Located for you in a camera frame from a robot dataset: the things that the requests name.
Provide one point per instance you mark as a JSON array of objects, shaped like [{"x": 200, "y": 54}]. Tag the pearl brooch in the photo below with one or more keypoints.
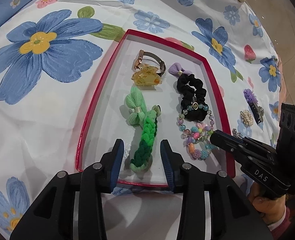
[{"x": 247, "y": 118}]

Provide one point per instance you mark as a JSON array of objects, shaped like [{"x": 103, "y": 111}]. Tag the gold wristwatch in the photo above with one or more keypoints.
[{"x": 137, "y": 61}]

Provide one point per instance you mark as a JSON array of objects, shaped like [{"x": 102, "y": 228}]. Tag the green braided band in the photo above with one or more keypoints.
[{"x": 147, "y": 135}]

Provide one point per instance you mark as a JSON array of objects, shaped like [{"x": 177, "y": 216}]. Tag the floral bed sheet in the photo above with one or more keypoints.
[{"x": 50, "y": 120}]

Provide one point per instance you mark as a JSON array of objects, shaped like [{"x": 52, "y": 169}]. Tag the green bow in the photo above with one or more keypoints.
[{"x": 135, "y": 102}]

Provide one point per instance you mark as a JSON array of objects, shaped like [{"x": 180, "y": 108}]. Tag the purple bow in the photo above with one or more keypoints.
[{"x": 175, "y": 68}]

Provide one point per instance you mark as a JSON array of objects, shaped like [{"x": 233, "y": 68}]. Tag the black scrunchie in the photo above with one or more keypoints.
[{"x": 187, "y": 83}]

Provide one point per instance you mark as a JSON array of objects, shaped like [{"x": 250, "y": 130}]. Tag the purple flower hair clip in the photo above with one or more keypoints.
[
  {"x": 250, "y": 95},
  {"x": 258, "y": 116}
]

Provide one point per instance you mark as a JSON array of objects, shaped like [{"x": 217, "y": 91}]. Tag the person's right hand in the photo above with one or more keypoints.
[{"x": 265, "y": 202}]

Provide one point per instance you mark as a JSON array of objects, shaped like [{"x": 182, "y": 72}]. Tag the blue floral pillow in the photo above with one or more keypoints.
[{"x": 2, "y": 12}]

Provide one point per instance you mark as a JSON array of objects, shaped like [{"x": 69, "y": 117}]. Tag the person's right forearm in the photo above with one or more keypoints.
[{"x": 285, "y": 226}]

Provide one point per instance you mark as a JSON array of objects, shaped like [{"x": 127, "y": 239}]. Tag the yellow hair claw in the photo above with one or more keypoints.
[{"x": 145, "y": 77}]

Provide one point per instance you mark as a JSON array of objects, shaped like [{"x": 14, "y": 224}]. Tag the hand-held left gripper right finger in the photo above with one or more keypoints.
[{"x": 167, "y": 165}]

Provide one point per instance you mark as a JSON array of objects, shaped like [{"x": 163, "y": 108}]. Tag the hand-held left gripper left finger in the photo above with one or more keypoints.
[{"x": 117, "y": 165}]

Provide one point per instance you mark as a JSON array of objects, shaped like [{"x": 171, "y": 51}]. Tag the red tray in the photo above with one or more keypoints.
[{"x": 110, "y": 120}]

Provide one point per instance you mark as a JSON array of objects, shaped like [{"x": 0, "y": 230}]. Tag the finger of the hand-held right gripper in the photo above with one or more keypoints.
[
  {"x": 227, "y": 145},
  {"x": 252, "y": 143}
]

